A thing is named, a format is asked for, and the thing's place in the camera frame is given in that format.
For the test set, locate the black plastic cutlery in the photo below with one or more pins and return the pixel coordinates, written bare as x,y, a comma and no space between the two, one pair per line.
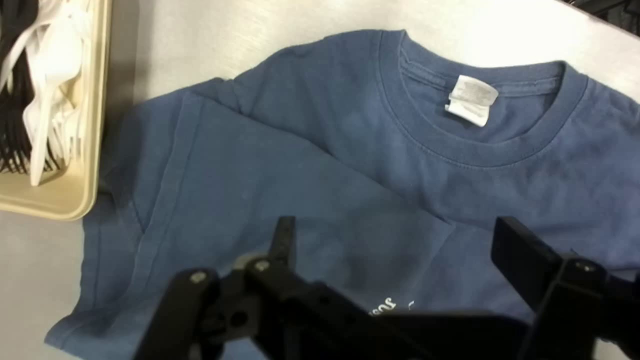
11,132

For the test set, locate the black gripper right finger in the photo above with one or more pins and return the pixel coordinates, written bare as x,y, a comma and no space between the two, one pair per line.
573,300

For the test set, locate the blue printed T-shirt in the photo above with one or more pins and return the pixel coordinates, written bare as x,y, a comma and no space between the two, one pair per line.
332,166

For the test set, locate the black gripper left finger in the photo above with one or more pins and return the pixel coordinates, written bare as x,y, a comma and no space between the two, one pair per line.
186,313

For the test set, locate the beige plastic tray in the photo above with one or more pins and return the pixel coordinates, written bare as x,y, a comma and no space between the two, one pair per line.
86,132

